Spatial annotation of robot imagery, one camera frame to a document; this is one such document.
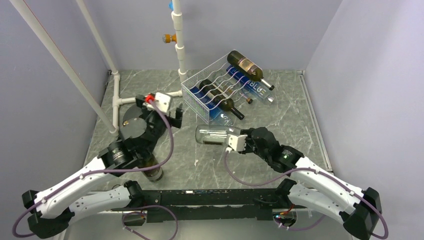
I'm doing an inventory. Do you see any clear bottle copper cap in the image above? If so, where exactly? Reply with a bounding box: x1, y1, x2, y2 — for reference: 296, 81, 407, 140
232, 90, 254, 105

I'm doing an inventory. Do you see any dark green wine bottle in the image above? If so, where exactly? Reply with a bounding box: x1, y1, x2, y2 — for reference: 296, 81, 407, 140
199, 79, 245, 120

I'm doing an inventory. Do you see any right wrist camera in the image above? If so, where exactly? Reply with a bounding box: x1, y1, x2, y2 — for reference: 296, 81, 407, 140
226, 134, 247, 152

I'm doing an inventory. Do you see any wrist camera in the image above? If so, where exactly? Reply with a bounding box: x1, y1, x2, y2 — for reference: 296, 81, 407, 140
226, 134, 247, 152
143, 92, 173, 114

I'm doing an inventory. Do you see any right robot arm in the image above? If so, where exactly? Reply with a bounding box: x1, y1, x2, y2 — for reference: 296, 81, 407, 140
237, 127, 389, 240

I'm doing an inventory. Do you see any grey round perforated disc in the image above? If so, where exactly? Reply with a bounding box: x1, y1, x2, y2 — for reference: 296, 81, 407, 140
122, 104, 142, 127

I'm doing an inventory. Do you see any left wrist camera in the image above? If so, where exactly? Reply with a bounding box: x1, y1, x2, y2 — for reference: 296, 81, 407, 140
143, 92, 173, 114

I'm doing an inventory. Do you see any clear glass bottle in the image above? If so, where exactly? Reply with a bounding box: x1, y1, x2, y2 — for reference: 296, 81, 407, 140
195, 124, 242, 145

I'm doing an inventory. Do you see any dark wine bottle brown label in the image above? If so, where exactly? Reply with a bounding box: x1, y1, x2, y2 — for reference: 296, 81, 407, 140
226, 50, 275, 91

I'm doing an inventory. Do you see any blue glass bottle silver cap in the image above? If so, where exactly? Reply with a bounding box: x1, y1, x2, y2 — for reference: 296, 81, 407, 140
226, 65, 275, 104

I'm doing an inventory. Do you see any diagonal white pole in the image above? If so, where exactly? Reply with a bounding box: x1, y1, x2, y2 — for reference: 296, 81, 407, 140
10, 0, 118, 136

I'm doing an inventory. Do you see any blue bottle in rack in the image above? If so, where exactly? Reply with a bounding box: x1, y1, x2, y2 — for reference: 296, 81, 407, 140
190, 86, 233, 126

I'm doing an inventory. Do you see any white PVC pipe frame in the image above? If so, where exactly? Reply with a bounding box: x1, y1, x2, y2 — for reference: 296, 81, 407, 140
76, 0, 187, 130

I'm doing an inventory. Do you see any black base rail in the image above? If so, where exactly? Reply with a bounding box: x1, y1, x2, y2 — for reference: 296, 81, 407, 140
113, 188, 307, 223

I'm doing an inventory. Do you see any orange nozzle on pipe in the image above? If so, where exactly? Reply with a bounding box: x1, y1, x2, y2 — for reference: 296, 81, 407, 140
162, 34, 177, 44

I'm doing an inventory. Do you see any blue clip on pipe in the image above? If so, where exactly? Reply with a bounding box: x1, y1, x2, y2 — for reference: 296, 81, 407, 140
168, 0, 174, 11

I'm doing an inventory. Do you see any white wire wine rack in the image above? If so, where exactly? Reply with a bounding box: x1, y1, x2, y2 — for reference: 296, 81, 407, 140
181, 54, 267, 126

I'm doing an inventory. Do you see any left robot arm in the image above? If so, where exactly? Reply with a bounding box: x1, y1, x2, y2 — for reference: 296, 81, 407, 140
22, 93, 184, 239

